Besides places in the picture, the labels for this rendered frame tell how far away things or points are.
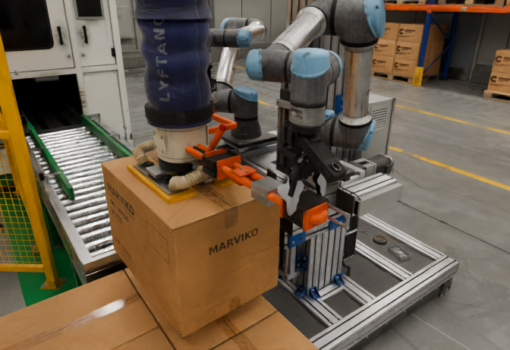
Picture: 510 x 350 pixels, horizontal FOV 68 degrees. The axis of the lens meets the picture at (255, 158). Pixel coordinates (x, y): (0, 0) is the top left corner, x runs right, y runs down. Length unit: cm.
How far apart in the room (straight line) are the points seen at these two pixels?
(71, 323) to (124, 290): 22
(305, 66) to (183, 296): 78
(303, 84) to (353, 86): 54
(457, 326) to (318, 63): 201
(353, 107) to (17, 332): 143
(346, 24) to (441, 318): 183
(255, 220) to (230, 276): 20
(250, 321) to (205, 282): 36
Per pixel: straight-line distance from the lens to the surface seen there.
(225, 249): 123
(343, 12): 121
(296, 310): 208
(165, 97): 121
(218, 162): 109
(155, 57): 120
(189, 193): 123
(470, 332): 255
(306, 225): 86
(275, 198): 93
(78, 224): 229
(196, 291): 125
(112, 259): 187
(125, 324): 161
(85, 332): 163
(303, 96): 78
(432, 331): 246
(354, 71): 128
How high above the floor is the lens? 165
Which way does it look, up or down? 22 degrees down
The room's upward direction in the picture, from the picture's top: straight up
